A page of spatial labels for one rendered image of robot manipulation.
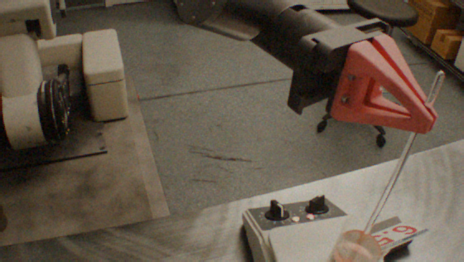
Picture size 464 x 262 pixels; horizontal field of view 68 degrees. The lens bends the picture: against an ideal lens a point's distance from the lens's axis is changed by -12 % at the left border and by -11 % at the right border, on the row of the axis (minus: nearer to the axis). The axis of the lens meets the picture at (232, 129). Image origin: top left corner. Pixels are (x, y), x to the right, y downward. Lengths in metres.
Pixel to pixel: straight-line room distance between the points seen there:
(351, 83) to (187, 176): 1.36
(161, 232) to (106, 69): 0.77
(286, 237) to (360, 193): 0.23
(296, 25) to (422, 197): 0.43
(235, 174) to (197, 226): 1.11
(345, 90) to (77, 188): 0.94
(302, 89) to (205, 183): 1.31
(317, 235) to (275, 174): 1.23
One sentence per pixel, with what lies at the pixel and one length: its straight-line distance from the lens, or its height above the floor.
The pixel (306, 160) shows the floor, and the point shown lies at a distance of 1.76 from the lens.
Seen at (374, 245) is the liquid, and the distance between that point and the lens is 0.41.
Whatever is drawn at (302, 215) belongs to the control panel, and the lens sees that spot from 0.50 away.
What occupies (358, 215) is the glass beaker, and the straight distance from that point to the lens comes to 0.39.
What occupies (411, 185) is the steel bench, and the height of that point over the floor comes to 0.75.
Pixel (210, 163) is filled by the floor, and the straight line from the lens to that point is 1.68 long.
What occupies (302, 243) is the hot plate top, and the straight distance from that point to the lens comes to 0.44.
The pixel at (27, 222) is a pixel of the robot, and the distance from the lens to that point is 1.11.
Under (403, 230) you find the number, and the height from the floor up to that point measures 0.77.
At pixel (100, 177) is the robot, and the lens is 1.15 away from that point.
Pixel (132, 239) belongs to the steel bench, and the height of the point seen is 0.75.
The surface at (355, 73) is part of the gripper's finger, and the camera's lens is 0.29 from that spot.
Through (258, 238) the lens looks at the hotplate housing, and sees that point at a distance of 0.46.
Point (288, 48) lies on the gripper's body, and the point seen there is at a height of 1.04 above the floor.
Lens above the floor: 1.19
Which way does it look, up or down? 40 degrees down
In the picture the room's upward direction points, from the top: 5 degrees clockwise
